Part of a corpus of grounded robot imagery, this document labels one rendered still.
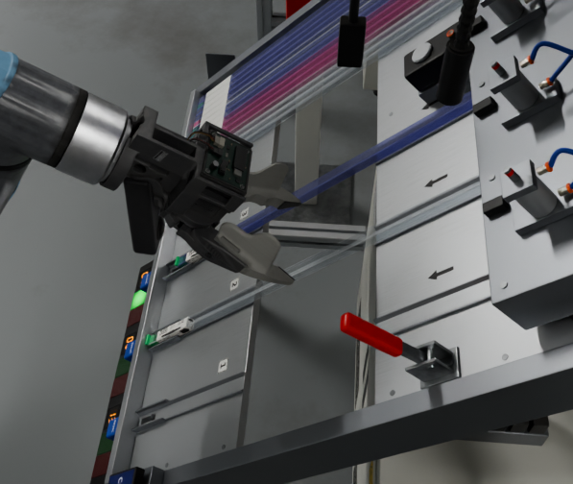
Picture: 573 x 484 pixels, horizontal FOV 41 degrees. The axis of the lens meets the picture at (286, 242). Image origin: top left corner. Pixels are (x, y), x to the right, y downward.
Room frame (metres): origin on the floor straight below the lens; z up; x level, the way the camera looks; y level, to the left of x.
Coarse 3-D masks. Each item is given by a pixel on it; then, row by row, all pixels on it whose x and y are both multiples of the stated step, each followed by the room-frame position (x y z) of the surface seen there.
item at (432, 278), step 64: (384, 64) 0.72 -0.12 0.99; (384, 128) 0.61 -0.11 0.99; (448, 128) 0.55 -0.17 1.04; (384, 192) 0.52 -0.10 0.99; (384, 256) 0.44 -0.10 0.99; (448, 256) 0.40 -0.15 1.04; (384, 320) 0.36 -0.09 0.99; (448, 320) 0.33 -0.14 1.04; (512, 320) 0.31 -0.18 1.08; (384, 384) 0.30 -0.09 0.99
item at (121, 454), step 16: (192, 96) 0.94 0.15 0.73; (192, 112) 0.90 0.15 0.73; (192, 128) 0.87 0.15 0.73; (160, 240) 0.64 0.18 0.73; (160, 256) 0.62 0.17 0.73; (160, 272) 0.59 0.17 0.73; (160, 288) 0.57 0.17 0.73; (144, 304) 0.54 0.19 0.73; (160, 304) 0.54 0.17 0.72; (144, 320) 0.51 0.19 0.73; (144, 336) 0.49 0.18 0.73; (144, 352) 0.47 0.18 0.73; (144, 368) 0.45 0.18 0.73; (128, 384) 0.42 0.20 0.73; (144, 384) 0.43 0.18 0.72; (128, 400) 0.40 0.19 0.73; (128, 416) 0.38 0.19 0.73; (128, 432) 0.36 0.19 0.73; (112, 448) 0.34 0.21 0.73; (128, 448) 0.34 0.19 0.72; (112, 464) 0.32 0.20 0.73; (128, 464) 0.32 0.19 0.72
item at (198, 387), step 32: (256, 160) 0.71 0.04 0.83; (192, 288) 0.54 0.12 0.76; (224, 288) 0.51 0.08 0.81; (160, 320) 0.52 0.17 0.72; (224, 320) 0.46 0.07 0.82; (256, 320) 0.45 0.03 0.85; (160, 352) 0.47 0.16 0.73; (192, 352) 0.44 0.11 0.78; (224, 352) 0.42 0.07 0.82; (160, 384) 0.42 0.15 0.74; (192, 384) 0.39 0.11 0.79; (224, 384) 0.37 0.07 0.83; (160, 416) 0.37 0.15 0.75; (192, 416) 0.35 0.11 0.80; (224, 416) 0.33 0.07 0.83; (160, 448) 0.33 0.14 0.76; (192, 448) 0.31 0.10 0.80; (224, 448) 0.30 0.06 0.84
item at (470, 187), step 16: (448, 192) 0.46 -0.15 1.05; (464, 192) 0.45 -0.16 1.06; (480, 192) 0.45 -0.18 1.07; (416, 208) 0.46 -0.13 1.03; (432, 208) 0.45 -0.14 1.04; (384, 224) 0.47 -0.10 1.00; (400, 224) 0.46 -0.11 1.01; (352, 240) 0.47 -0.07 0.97; (368, 240) 0.46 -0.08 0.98; (320, 256) 0.47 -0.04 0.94; (336, 256) 0.46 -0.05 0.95; (288, 272) 0.47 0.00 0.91; (304, 272) 0.46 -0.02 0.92; (256, 288) 0.47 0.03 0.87; (272, 288) 0.47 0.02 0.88; (224, 304) 0.48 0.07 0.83; (240, 304) 0.47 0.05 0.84; (192, 320) 0.48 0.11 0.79; (208, 320) 0.47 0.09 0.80
